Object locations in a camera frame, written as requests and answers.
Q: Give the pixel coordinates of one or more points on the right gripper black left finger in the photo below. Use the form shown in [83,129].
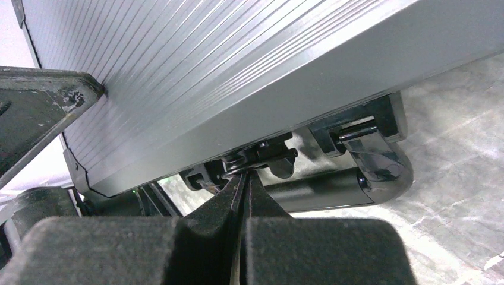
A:
[201,248]

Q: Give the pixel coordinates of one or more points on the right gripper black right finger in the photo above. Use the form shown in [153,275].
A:
[277,248]

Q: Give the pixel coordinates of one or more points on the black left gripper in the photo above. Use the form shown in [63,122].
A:
[36,106]

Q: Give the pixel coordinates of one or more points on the black poker set case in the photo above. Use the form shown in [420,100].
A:
[187,81]

